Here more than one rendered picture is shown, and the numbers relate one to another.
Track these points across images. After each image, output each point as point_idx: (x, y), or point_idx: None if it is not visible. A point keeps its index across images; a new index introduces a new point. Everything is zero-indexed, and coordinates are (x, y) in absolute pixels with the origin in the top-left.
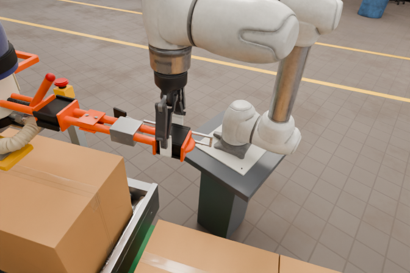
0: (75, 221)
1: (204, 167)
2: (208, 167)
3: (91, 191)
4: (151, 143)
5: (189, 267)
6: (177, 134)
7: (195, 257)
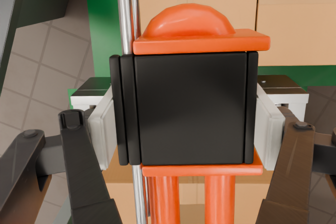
0: (251, 181)
1: (8, 21)
2: (3, 11)
3: (194, 190)
4: None
5: None
6: (186, 97)
7: None
